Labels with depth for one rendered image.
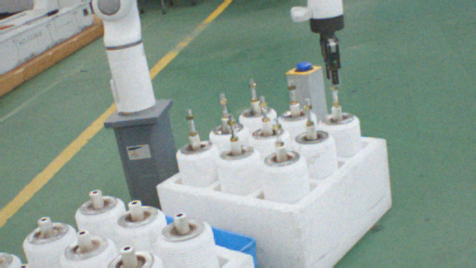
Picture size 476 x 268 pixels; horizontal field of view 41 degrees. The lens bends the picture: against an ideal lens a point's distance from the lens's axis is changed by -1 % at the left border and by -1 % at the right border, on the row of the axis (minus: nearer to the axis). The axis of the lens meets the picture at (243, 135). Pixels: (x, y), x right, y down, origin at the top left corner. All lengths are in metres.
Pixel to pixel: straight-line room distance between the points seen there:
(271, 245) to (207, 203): 0.17
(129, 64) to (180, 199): 0.37
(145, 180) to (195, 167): 0.27
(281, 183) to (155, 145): 0.45
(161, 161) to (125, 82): 0.22
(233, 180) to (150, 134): 0.34
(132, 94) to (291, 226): 0.57
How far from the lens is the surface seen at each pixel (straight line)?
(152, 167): 1.64
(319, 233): 1.32
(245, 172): 1.35
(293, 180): 1.28
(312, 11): 1.41
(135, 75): 1.60
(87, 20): 5.03
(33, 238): 1.21
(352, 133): 1.46
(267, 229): 1.31
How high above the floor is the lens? 0.75
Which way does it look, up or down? 20 degrees down
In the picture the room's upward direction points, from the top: 10 degrees counter-clockwise
